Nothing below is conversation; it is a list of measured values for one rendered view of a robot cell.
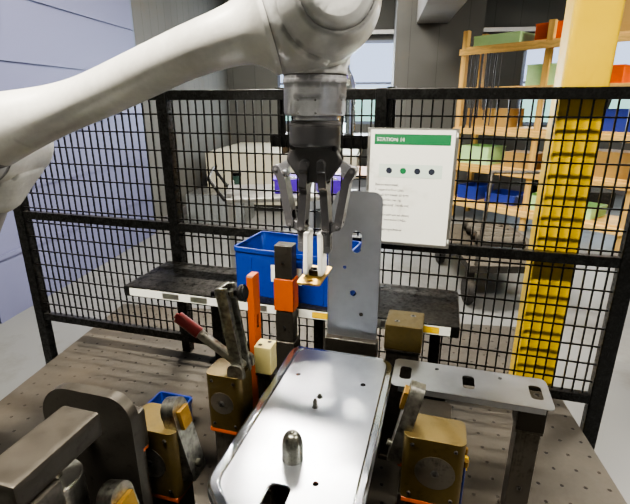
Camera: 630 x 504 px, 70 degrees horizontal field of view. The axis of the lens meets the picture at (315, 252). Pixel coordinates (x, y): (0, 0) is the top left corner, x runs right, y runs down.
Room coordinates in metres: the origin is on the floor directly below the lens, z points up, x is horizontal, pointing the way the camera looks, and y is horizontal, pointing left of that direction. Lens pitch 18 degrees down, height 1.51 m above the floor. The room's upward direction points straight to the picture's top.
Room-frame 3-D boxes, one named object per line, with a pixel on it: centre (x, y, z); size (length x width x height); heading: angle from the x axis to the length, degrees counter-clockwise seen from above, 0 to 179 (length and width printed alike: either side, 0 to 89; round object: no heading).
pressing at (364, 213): (0.93, -0.08, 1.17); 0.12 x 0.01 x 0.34; 74
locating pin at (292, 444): (0.55, 0.03, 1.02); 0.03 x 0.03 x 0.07
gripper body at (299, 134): (0.68, 0.00, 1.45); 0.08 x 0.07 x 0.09; 74
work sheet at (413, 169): (1.18, -0.25, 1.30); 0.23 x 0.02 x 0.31; 74
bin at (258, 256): (1.14, 0.04, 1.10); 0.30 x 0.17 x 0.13; 69
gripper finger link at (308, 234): (0.68, 0.01, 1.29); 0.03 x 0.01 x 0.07; 164
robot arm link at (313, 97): (0.68, 0.00, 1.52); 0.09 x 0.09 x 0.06
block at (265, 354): (0.79, 0.10, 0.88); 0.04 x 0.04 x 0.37; 74
